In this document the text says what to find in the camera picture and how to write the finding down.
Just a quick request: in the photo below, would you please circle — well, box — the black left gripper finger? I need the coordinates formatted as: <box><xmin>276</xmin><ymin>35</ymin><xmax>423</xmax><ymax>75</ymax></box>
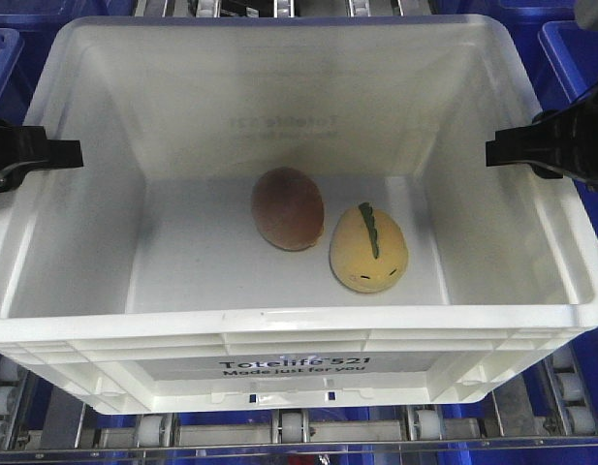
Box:
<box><xmin>0</xmin><ymin>119</ymin><xmax>82</xmax><ymax>193</ymax></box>

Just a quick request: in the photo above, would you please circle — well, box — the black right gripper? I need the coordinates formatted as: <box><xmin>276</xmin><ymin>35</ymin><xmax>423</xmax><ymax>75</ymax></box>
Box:
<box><xmin>485</xmin><ymin>79</ymin><xmax>598</xmax><ymax>190</ymax></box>

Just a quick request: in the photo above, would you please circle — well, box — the yellow dinosaur plush toy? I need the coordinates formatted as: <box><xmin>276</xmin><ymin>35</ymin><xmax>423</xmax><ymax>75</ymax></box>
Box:
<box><xmin>330</xmin><ymin>202</ymin><xmax>409</xmax><ymax>294</ymax></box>

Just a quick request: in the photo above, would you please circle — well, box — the white plastic tote box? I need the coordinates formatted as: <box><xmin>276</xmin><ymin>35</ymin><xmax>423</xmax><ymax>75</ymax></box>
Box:
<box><xmin>0</xmin><ymin>14</ymin><xmax>598</xmax><ymax>417</ymax></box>

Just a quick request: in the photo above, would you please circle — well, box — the brown burger plush toy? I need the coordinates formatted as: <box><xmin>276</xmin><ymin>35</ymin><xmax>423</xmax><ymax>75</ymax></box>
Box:
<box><xmin>251</xmin><ymin>167</ymin><xmax>325</xmax><ymax>252</ymax></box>

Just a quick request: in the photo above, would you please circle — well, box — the blue bin at right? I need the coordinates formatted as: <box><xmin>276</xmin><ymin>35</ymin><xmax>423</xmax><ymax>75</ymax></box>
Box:
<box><xmin>536</xmin><ymin>20</ymin><xmax>598</xmax><ymax>109</ymax></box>

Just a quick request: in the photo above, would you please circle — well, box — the blue plastic bin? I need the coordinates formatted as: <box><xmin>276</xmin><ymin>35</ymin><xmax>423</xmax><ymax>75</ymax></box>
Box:
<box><xmin>0</xmin><ymin>28</ymin><xmax>28</xmax><ymax>123</ymax></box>

